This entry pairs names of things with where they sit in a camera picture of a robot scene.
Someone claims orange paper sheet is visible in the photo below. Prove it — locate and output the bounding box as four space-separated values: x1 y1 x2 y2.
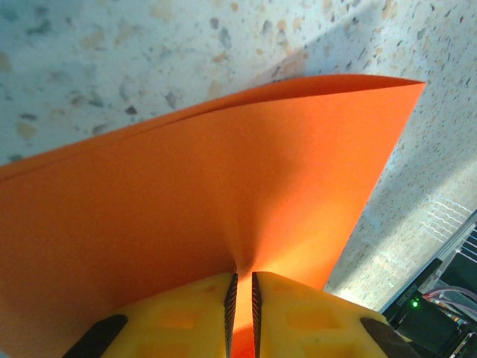
0 74 427 358

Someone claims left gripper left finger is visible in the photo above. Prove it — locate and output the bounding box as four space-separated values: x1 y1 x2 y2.
61 271 239 358

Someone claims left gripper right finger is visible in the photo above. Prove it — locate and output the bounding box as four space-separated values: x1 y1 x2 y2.
251 271 423 358

